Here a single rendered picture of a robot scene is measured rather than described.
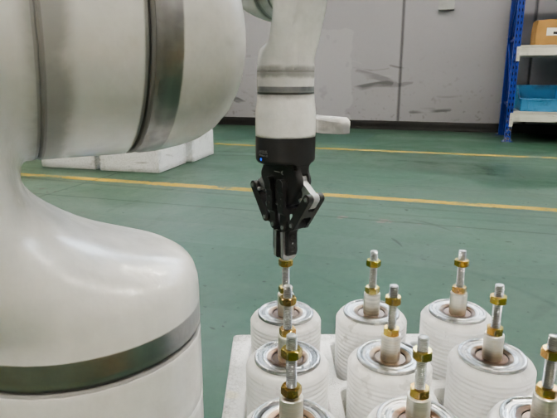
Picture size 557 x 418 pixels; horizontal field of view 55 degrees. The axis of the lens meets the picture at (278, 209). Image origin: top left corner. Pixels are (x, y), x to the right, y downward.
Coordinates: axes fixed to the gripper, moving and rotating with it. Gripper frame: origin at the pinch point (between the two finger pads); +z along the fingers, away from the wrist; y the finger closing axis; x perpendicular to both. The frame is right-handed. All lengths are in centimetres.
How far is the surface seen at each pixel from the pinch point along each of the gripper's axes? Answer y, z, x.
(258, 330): 0.3, 11.0, -4.6
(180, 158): -254, 30, 109
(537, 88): -204, -11, 445
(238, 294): -58, 35, 29
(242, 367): -2.0, 17.2, -5.7
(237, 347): -7.0, 17.2, -3.3
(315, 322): 3.9, 10.4, 2.1
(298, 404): 20.1, 7.5, -13.7
